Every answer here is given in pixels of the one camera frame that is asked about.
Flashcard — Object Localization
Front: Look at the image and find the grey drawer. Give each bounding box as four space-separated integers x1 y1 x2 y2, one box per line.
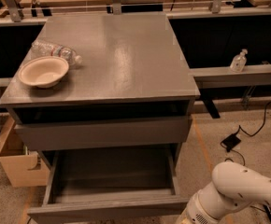
15 116 192 151
28 147 187 224

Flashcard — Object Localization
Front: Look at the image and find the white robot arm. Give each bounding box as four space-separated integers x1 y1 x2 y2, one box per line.
175 161 271 224

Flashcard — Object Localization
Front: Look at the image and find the grey top drawer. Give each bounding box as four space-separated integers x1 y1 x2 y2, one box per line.
15 116 192 151

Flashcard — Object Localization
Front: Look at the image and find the grey drawer cabinet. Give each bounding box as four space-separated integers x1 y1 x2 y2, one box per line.
0 13 201 170

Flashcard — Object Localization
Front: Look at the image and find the white paper bowl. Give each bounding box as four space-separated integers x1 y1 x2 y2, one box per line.
18 56 69 88

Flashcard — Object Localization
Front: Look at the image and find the black power adapter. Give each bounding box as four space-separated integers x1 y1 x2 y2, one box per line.
221 133 241 152

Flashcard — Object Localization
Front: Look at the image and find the clear plastic water bottle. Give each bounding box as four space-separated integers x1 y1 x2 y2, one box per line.
31 39 82 66

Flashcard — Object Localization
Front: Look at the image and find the clear sanitizer pump bottle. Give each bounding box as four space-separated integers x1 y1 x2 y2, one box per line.
230 49 248 72

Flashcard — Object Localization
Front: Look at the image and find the cardboard box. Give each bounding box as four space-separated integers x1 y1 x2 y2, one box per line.
0 117 50 188

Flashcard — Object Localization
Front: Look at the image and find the grey metal rail shelf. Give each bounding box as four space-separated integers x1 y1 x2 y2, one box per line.
191 64 271 89

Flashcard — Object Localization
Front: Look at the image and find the black floor cable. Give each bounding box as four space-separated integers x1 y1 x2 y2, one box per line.
224 93 271 166

